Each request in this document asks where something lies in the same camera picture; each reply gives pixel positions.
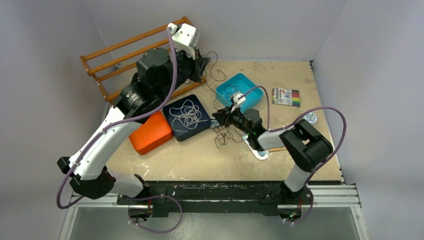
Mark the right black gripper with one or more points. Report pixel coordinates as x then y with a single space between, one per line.
224 114

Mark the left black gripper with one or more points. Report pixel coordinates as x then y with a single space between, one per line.
197 65

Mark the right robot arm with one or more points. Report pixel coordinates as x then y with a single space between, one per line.
306 145

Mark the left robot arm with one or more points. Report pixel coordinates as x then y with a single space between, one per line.
87 172

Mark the white blue small device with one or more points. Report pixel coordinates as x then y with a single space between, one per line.
214 125

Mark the orange small notebook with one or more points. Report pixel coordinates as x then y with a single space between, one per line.
278 149

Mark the toothbrush blister pack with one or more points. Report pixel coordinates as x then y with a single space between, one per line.
260 155

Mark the teal square tray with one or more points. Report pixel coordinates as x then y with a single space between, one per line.
239 83

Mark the marker pen set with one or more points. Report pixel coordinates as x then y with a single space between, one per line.
287 97

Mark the dark blue square tray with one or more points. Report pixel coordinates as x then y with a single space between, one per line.
187 117

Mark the blue white tape roll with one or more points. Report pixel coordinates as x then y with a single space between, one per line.
311 118

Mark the orange square tray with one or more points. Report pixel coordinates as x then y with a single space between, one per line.
150 135

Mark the wooden shelf rack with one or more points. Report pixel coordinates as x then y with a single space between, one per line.
121 57

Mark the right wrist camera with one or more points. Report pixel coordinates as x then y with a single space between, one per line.
237 100

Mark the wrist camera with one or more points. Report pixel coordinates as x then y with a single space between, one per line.
237 100
185 38

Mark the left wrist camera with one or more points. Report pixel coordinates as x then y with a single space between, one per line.
185 38

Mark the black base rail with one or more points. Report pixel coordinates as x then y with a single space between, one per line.
269 198

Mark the aluminium frame rails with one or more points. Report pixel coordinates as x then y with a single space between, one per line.
323 195

